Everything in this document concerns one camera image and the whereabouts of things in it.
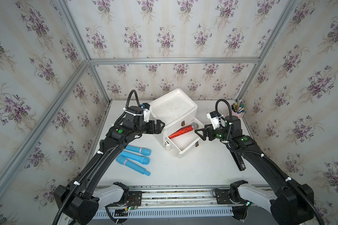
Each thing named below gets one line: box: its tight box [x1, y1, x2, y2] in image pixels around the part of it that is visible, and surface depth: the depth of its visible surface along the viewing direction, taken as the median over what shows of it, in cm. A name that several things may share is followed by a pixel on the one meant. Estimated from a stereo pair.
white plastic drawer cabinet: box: [149, 88, 198, 151], surface depth 86 cm
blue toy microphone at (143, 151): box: [124, 145, 152, 157], surface depth 90 cm
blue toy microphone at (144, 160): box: [119, 150, 151, 165], surface depth 88 cm
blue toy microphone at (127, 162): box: [115, 155, 151, 177], surface depth 85 cm
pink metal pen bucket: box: [227, 110, 245, 119], surface depth 100 cm
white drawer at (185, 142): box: [166, 118, 205, 159], surface depth 87 cm
